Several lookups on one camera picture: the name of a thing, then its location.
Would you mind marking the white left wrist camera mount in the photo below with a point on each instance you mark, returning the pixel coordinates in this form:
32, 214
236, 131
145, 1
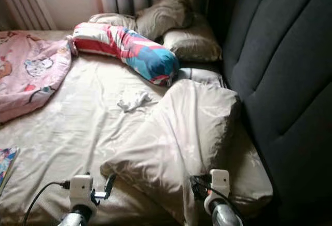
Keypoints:
81, 189

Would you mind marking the red white blue bolster pillow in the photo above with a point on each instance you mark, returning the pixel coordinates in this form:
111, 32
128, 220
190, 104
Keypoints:
127, 46

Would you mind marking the pale striped pillow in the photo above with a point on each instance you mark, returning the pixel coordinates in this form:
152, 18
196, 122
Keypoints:
202, 75

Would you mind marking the white crumpled cloth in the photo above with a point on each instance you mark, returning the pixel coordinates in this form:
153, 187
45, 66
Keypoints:
133, 100

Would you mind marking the crumpled beige pillow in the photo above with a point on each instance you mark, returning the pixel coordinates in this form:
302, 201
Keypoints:
163, 14

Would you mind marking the beige floral duvet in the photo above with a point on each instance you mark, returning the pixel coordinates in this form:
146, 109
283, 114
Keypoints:
187, 132

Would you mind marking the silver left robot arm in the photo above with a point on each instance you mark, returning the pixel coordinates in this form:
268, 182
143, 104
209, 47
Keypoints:
75, 220

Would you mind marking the colourful manga comic book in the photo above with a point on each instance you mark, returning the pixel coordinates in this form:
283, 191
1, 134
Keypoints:
8, 166

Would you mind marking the beige floral bed sheet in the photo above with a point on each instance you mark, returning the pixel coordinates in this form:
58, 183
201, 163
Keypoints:
78, 132

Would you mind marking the plump beige floral pillow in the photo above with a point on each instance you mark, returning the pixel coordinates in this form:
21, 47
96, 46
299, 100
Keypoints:
194, 43

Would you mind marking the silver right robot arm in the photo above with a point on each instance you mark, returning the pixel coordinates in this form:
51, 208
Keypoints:
225, 216

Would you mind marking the flat beige pillow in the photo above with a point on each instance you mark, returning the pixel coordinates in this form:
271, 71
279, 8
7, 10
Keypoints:
111, 20

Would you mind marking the pink cartoon print blanket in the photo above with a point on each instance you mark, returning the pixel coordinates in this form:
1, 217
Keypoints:
31, 70

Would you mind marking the dark grey upholstered headboard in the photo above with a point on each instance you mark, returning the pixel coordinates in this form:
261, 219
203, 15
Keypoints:
285, 55

